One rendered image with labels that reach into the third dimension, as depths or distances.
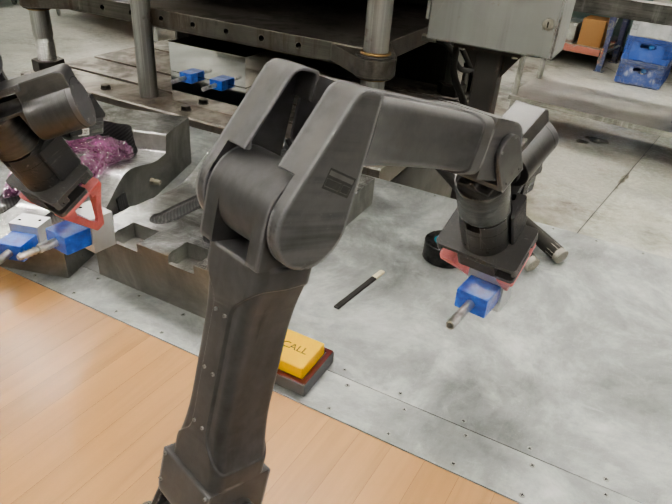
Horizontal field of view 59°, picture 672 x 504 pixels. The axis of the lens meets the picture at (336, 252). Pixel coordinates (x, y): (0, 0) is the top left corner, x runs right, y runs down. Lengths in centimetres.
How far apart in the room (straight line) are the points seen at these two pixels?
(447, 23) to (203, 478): 122
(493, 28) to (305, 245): 114
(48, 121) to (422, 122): 44
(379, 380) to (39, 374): 45
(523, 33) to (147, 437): 113
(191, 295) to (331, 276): 25
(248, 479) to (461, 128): 34
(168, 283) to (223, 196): 53
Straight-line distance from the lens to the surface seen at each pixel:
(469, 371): 87
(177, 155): 135
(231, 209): 40
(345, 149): 38
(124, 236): 99
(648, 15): 407
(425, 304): 97
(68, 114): 74
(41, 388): 86
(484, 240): 68
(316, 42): 159
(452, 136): 51
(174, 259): 92
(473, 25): 149
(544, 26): 145
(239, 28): 172
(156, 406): 79
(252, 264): 39
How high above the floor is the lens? 136
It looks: 31 degrees down
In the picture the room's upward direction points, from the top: 5 degrees clockwise
